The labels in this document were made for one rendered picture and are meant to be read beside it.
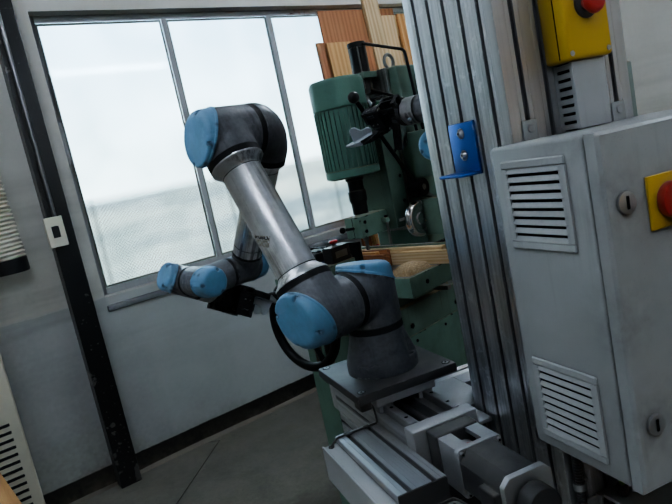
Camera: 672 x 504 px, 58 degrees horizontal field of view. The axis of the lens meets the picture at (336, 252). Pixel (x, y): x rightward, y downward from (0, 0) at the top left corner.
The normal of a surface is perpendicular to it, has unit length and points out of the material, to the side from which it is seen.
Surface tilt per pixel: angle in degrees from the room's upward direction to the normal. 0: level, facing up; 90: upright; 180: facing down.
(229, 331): 90
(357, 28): 88
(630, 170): 90
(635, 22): 90
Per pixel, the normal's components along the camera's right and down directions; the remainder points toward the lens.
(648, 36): -0.78, 0.25
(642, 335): 0.36, 0.07
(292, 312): -0.63, 0.36
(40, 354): 0.58, 0.00
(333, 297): 0.51, -0.47
